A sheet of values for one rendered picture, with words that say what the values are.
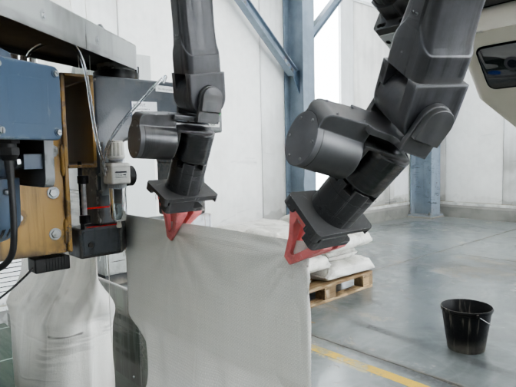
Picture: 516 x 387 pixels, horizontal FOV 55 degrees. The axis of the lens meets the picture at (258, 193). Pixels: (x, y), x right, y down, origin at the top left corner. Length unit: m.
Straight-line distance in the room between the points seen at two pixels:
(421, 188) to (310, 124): 9.02
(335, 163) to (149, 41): 5.34
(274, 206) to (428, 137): 6.33
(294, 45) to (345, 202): 6.54
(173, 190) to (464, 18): 0.50
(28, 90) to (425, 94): 0.44
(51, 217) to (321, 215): 0.52
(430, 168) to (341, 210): 8.85
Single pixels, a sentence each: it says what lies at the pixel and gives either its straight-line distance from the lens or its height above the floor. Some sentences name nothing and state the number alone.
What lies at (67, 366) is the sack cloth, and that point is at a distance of 1.29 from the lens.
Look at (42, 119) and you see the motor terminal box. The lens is 0.66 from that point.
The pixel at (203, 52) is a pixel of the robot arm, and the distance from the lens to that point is 0.76.
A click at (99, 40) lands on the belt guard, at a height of 1.39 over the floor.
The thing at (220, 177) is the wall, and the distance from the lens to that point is 6.17.
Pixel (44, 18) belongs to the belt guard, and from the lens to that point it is 0.79.
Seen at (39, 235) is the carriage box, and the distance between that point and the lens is 0.92.
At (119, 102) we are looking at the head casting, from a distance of 0.97.
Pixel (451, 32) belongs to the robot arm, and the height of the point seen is 1.29.
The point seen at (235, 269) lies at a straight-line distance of 0.73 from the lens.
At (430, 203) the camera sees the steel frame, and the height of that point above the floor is 0.27.
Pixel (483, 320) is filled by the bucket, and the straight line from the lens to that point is 3.17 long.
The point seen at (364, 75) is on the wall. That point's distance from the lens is 8.42.
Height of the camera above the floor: 1.19
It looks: 5 degrees down
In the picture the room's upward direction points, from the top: 1 degrees counter-clockwise
